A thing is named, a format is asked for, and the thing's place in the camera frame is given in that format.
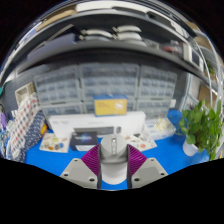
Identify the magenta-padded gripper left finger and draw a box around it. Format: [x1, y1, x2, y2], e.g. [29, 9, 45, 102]
[59, 143, 102, 190]

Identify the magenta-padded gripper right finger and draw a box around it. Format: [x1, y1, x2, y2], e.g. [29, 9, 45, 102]
[126, 143, 169, 190]

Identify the light grey computer mouse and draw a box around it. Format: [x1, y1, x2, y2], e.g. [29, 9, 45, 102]
[99, 133, 129, 185]

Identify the sticker sheet with travel pictures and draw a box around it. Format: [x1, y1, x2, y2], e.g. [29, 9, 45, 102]
[123, 133, 158, 153]

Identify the small black box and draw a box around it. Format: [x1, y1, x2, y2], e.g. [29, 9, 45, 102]
[69, 131, 99, 152]

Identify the white and blue tissue box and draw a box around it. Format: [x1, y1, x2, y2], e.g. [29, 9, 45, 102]
[143, 117, 177, 141]

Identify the long white keyboard box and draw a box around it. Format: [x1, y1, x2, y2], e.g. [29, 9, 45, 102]
[48, 111, 147, 139]

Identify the green potted plant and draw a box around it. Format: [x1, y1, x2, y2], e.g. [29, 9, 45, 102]
[178, 99, 224, 161]

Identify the yellow and blue box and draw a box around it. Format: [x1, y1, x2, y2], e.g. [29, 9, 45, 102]
[93, 94, 129, 117]

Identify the red and blue checked cloth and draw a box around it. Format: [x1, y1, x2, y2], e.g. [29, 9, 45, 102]
[8, 93, 40, 158]

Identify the purple soft object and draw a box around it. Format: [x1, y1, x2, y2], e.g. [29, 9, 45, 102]
[0, 111, 8, 130]

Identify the beige woven basket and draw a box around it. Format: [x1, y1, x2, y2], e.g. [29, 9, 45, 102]
[14, 82, 36, 107]

